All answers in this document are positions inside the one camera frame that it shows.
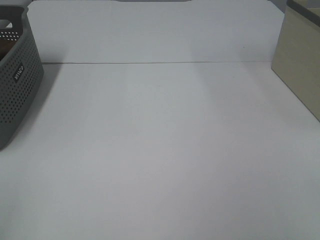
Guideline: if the brown towel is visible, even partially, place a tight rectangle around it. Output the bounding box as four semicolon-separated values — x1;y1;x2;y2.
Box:
0;39;16;60

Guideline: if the grey perforated plastic basket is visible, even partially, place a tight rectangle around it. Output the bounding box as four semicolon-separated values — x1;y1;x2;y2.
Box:
0;4;44;149

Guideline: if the beige fabric storage box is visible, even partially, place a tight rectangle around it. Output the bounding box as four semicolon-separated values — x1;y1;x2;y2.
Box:
271;0;320;119

